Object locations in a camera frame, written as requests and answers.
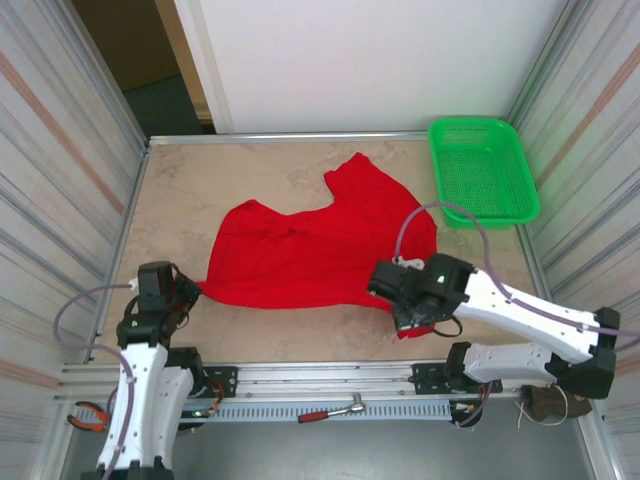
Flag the orange-handled pliers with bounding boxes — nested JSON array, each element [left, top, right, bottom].
[[66, 401, 114, 434]]

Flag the wide aluminium mounting rail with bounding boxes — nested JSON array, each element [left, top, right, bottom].
[[53, 357, 601, 405]]

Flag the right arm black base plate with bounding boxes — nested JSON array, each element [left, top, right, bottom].
[[412, 360, 504, 396]]

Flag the green plastic mesh basket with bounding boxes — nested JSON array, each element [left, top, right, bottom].
[[426, 115, 542, 231]]

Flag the wooden door frame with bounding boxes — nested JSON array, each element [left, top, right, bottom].
[[154, 0, 216, 124]]

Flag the grey slotted cable duct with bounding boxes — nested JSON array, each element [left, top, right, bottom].
[[177, 401, 454, 424]]

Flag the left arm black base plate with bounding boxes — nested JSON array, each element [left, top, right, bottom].
[[184, 366, 239, 400]]

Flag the red t-shirt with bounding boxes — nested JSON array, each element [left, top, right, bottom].
[[196, 152, 440, 342]]

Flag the brown cloth pouch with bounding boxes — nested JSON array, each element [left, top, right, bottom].
[[521, 383, 594, 426]]

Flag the beige string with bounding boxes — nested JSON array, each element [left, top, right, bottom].
[[516, 379, 577, 430]]

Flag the brown wooden panel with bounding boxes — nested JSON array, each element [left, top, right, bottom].
[[72, 0, 181, 94]]

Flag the red-handled ratchet wrench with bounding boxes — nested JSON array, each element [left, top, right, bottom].
[[298, 393, 367, 425]]

